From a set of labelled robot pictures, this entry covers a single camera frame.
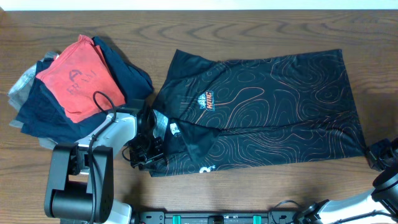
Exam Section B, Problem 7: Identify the black patterned cycling jersey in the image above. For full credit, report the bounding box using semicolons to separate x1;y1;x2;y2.
149;49;366;177

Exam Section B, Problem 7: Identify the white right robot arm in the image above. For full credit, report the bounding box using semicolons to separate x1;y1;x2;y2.
294;139;397;224

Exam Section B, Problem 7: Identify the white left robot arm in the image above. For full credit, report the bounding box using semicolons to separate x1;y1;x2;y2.
44;108;164;223

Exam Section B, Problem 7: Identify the folded red printed t-shirt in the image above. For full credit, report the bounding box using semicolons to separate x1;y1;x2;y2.
36;35;126;123

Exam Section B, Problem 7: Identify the folded navy blue garment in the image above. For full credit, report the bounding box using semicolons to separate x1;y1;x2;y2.
16;36;154;143

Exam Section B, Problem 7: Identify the folded grey garment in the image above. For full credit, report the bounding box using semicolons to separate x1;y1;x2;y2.
7;51;58;150

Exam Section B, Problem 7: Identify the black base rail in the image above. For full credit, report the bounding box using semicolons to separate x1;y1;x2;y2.
129;202;305;224

